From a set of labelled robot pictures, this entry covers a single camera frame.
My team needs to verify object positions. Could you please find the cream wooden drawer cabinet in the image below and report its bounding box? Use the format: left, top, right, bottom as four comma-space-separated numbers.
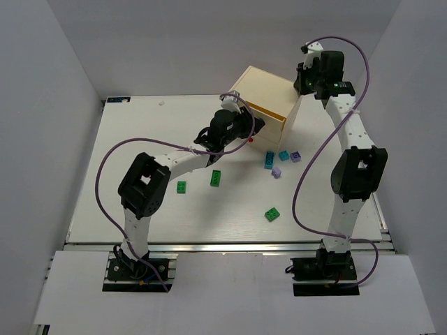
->
231, 66, 302, 153

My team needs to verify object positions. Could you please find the purple lego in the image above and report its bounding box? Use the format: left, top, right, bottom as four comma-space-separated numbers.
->
290, 151, 302, 163

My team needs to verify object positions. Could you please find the lilac lego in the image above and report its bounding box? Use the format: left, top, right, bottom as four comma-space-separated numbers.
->
272, 166, 281, 179

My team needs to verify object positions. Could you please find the dark green long lego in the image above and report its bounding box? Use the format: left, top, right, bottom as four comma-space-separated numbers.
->
210, 170, 221, 187

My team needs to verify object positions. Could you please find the green square lego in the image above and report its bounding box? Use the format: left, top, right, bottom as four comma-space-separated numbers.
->
177, 181, 186, 194

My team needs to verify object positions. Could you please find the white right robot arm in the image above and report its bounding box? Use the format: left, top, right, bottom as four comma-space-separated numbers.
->
294, 43, 388, 265

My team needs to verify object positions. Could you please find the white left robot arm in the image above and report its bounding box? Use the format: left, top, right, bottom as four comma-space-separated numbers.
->
118, 108, 265, 261

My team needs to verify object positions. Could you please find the teal long lego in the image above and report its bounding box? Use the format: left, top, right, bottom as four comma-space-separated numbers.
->
264, 151, 275, 170

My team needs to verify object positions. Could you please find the teal small lego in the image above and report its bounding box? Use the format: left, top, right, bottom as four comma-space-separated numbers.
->
278, 150, 290, 161

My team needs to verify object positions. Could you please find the left blue table label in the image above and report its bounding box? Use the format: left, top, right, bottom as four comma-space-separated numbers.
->
106, 97, 131, 103

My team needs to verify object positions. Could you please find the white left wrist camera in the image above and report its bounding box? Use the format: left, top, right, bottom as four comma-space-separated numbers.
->
219, 90, 244, 114

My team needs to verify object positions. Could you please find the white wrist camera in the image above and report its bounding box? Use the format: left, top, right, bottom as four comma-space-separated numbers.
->
219, 90, 244, 114
301, 41, 323, 69

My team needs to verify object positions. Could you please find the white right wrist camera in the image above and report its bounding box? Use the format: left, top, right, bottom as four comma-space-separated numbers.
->
301, 41, 323, 69

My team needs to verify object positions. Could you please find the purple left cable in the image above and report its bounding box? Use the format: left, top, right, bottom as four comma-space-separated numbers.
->
94, 91, 255, 292

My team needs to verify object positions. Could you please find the purple cable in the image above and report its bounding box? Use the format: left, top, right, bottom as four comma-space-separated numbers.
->
94, 91, 255, 292
291, 36, 379, 285

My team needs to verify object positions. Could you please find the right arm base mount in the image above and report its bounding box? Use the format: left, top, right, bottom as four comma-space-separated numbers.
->
284, 248, 360, 297

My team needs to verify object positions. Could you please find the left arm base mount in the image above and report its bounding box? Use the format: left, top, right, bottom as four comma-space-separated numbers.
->
102, 245, 176, 293

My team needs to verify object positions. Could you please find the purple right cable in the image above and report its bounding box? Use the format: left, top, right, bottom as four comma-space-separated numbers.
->
291, 36, 379, 285

